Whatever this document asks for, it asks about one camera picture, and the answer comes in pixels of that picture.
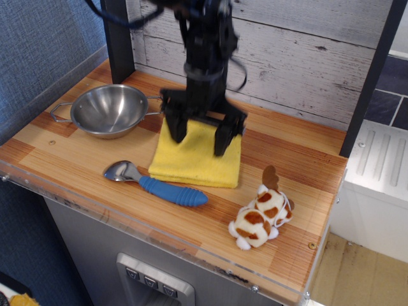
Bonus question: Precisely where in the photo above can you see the yellow cloth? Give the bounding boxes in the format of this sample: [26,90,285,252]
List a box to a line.
[148,120,242,188]

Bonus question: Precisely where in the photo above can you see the blue handled metal spoon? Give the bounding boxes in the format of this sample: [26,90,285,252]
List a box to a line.
[103,161,208,207]

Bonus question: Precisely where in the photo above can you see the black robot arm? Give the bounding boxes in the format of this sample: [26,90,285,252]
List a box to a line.
[155,1,247,156]

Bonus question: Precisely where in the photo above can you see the stainless steel bowl with handles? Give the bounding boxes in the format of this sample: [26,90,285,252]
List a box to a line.
[50,84,162,139]

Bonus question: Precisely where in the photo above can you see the brown white plush toy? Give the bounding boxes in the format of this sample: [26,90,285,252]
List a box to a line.
[228,165,295,251]

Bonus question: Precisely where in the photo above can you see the white toy sink counter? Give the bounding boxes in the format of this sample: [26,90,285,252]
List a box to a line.
[330,120,407,261]

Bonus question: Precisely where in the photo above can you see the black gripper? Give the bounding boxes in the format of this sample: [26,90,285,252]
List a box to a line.
[160,66,247,156]

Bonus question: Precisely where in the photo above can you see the black cable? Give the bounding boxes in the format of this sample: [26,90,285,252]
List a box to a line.
[84,0,248,91]

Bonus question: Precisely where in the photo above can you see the right dark vertical post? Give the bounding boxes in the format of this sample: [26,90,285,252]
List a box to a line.
[339,0,407,158]

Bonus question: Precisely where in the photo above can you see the silver dispenser button panel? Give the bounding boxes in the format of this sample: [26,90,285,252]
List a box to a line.
[116,252,196,305]

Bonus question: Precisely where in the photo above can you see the grey toy fridge cabinet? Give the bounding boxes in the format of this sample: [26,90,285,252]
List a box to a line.
[45,199,278,305]

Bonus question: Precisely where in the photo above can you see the dark vertical post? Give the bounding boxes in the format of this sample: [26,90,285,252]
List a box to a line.
[100,0,135,84]
[339,0,407,158]

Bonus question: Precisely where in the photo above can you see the left dark vertical post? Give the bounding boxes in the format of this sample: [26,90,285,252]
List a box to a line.
[100,0,135,84]

